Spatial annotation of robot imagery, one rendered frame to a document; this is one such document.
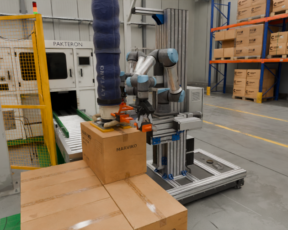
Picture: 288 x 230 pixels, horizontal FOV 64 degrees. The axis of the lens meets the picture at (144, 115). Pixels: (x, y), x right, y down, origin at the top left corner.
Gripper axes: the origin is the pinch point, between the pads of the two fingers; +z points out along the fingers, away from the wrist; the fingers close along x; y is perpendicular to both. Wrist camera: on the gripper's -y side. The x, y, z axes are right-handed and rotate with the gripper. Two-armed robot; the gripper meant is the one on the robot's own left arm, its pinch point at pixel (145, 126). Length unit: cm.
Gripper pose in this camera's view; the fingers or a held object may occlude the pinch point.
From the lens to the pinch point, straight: 161.7
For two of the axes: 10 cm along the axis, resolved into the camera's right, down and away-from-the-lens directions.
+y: -5.3, -1.7, 8.3
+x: -8.5, 1.3, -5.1
